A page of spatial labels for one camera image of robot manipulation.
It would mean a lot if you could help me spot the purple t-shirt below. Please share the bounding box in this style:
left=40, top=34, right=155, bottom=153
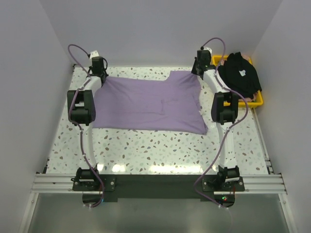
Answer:
left=93, top=71, right=207, bottom=134

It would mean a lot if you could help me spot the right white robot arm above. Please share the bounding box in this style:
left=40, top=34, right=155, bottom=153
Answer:
left=192, top=47, right=239, bottom=191

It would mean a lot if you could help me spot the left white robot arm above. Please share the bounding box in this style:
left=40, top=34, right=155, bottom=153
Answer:
left=67, top=53, right=107, bottom=170

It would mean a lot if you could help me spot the yellow plastic bin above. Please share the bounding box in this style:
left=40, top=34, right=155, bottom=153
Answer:
left=211, top=54, right=264, bottom=108

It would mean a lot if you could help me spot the black t-shirt in bin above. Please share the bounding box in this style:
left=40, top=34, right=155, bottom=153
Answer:
left=218, top=52, right=262, bottom=97

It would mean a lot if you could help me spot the pink garment in bin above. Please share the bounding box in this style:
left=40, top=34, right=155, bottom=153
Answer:
left=239, top=93, right=258, bottom=102

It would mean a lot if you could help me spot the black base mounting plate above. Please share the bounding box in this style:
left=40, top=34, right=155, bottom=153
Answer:
left=71, top=171, right=245, bottom=203

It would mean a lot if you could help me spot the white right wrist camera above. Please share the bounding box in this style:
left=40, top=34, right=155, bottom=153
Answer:
left=204, top=47, right=212, bottom=54

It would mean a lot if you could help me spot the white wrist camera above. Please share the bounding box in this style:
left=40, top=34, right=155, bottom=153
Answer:
left=204, top=47, right=212, bottom=54
left=89, top=50, right=99, bottom=59

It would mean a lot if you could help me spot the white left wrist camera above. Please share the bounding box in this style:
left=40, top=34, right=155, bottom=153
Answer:
left=89, top=50, right=99, bottom=59

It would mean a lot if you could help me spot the aluminium frame rail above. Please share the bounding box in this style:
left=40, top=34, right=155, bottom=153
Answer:
left=31, top=174, right=287, bottom=194

